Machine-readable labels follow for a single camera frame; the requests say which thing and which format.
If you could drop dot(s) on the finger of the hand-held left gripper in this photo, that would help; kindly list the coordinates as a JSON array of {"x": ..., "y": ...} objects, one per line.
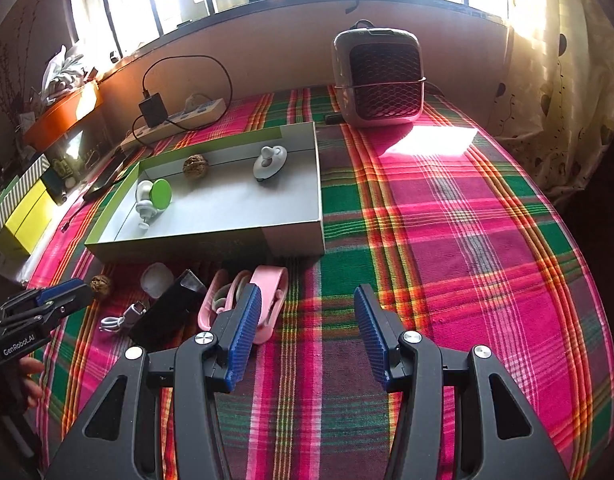
[
  {"x": 62, "y": 291},
  {"x": 47, "y": 316}
]

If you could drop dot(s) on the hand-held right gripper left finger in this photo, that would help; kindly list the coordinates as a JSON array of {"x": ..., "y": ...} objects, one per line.
[{"x": 242, "y": 330}]

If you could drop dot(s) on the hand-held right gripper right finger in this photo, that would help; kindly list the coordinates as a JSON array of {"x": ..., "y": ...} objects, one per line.
[{"x": 372, "y": 335}]

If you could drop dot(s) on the brown walnut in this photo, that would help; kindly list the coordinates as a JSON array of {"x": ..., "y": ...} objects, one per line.
[
  {"x": 101, "y": 287},
  {"x": 194, "y": 166}
]

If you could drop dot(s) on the pink clip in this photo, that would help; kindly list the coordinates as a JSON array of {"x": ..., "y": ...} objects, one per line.
[
  {"x": 272, "y": 290},
  {"x": 209, "y": 305}
]

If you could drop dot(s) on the black rectangular device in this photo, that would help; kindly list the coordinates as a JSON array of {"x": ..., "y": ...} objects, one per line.
[{"x": 167, "y": 310}]

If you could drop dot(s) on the white round puck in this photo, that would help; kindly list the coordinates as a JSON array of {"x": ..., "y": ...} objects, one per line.
[{"x": 157, "y": 280}]

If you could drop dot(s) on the white mushroom-shaped knob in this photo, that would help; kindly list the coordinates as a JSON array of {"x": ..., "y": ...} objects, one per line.
[{"x": 148, "y": 215}]

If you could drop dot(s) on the green cardboard box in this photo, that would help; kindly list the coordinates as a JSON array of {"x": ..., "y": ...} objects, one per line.
[{"x": 227, "y": 205}]

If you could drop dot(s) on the green white roller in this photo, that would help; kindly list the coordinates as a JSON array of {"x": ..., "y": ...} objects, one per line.
[{"x": 162, "y": 194}]

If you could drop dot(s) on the grey white dome gadget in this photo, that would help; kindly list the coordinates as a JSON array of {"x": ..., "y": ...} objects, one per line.
[{"x": 269, "y": 166}]

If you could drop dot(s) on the person's left hand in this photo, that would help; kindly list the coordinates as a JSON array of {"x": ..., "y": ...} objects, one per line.
[{"x": 34, "y": 366}]

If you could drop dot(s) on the yellow box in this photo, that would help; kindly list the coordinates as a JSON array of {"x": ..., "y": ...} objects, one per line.
[{"x": 27, "y": 220}]

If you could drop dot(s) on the green white striped box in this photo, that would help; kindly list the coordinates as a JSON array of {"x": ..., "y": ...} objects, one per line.
[{"x": 22, "y": 182}]

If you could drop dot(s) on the plaid blanket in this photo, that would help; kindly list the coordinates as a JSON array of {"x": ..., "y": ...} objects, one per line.
[{"x": 462, "y": 260}]

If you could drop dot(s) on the green patterned cup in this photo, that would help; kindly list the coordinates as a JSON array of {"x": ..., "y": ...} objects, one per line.
[{"x": 62, "y": 169}]

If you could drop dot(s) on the black smartphone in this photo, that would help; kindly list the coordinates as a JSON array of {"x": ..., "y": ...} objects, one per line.
[{"x": 107, "y": 177}]

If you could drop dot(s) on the orange shelf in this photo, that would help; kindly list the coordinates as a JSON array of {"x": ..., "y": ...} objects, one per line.
[{"x": 57, "y": 117}]

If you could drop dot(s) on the black charger adapter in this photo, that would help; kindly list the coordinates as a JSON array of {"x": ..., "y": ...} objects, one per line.
[{"x": 153, "y": 110}]

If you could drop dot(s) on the dried twigs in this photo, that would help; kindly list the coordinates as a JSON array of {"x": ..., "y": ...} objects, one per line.
[{"x": 9, "y": 95}]

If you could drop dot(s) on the white plastic bag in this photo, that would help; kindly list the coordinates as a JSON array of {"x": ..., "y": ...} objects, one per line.
[{"x": 64, "y": 72}]

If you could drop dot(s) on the white power strip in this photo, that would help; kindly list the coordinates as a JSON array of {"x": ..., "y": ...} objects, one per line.
[{"x": 197, "y": 112}]

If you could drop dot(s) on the small space heater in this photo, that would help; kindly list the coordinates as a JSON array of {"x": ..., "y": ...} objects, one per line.
[{"x": 382, "y": 80}]

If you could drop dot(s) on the cream dotted curtain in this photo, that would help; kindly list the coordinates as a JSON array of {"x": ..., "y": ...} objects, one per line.
[{"x": 562, "y": 110}]

